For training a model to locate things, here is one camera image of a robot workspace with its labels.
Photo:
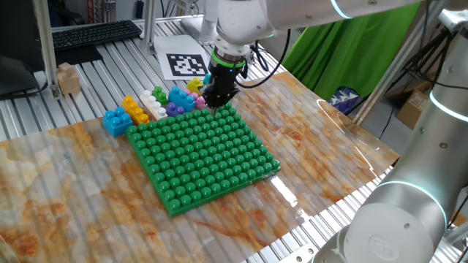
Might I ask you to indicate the green studded baseplate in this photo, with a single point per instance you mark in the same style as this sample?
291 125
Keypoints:
197 157

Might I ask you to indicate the sky blue three-stud block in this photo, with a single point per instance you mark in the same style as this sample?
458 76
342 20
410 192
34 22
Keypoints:
181 99

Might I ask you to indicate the green two-stud block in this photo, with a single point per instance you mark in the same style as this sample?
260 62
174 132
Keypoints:
160 95

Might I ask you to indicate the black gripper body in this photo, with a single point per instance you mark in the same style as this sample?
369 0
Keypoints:
226 78

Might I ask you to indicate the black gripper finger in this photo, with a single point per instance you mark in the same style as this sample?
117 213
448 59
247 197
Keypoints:
211 99
227 98

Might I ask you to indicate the cardboard box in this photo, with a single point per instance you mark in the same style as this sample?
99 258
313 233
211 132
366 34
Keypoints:
413 109

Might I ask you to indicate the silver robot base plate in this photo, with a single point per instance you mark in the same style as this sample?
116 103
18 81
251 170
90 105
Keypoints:
298 255

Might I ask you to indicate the marble pattern mat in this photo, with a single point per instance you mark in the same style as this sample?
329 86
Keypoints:
73 190

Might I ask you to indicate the blue patterned bag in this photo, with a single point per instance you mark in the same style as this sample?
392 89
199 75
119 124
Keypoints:
343 100

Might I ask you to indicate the pink long block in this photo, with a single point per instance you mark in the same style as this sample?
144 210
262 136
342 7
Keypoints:
199 102

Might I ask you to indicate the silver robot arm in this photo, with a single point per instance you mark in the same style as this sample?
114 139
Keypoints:
402 219

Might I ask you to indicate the black monitor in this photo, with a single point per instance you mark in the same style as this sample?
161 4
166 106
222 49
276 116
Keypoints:
14 36

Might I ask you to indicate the aluminium frame post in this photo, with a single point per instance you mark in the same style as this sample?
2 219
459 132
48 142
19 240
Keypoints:
402 55
47 47
149 25

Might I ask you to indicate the orange-yellow four-stud long block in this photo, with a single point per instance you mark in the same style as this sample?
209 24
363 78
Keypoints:
136 111

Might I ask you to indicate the green cloth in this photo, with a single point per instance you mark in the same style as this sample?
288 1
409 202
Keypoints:
347 47

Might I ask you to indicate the white four-stud long block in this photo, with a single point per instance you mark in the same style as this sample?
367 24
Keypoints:
153 106

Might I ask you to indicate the blue square four-stud block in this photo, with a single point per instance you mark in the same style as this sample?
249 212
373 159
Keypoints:
117 124

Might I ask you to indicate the indigo two-stud block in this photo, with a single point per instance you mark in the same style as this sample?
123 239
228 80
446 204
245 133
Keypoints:
174 109

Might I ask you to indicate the printed marker tag paper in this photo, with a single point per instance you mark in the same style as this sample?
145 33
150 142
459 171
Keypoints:
186 64

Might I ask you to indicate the lemon yellow small block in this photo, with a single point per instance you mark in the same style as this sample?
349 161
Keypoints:
194 85

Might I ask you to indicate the black keyboard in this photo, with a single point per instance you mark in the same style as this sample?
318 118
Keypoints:
95 34

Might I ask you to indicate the black tripod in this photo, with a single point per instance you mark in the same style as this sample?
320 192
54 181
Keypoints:
424 60

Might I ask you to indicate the wooden block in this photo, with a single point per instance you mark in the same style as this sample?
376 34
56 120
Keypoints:
68 80

